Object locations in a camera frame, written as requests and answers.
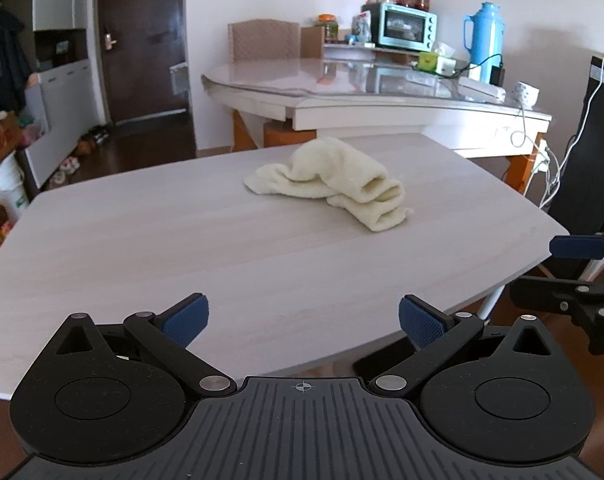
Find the black cabinet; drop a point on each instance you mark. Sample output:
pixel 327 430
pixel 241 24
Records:
pixel 589 160

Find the green jar with orange lid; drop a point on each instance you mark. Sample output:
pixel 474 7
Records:
pixel 328 29

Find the cream towel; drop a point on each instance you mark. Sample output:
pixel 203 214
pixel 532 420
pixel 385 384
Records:
pixel 342 175

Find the metal table leg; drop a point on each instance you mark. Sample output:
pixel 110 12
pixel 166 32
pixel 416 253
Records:
pixel 489 305

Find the grey shoe cabinet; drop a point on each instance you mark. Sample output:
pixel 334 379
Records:
pixel 66 105

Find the row of shoes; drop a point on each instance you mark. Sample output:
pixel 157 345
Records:
pixel 84 142

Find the woven back chair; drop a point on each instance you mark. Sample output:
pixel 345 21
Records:
pixel 264 40

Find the dark hanging coat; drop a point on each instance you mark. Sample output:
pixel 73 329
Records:
pixel 11 60

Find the black charger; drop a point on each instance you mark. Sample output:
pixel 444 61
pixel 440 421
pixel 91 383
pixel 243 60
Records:
pixel 497 75

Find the green tissue box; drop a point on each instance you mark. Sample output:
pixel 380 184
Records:
pixel 434 60

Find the white glass-topped dining table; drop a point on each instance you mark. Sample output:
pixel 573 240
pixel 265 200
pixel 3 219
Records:
pixel 362 102

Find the blue thermos jug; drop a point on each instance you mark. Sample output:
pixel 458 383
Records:
pixel 484 35

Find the light blue toaster oven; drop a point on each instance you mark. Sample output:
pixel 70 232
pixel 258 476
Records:
pixel 404 27

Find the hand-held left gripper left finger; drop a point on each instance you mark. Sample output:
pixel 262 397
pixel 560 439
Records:
pixel 184 320

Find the dark brown door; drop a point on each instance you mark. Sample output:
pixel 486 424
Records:
pixel 141 35

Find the white plastic bucket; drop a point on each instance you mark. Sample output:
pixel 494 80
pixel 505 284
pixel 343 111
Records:
pixel 4 187

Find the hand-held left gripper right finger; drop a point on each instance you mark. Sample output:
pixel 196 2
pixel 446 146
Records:
pixel 424 321

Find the white power strip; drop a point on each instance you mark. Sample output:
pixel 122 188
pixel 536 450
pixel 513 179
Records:
pixel 482 89

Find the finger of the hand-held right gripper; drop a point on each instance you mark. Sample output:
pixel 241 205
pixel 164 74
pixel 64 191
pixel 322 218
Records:
pixel 577 246
pixel 557 292

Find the plain wooden chair back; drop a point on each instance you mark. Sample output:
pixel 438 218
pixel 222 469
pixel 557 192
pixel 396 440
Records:
pixel 312 42

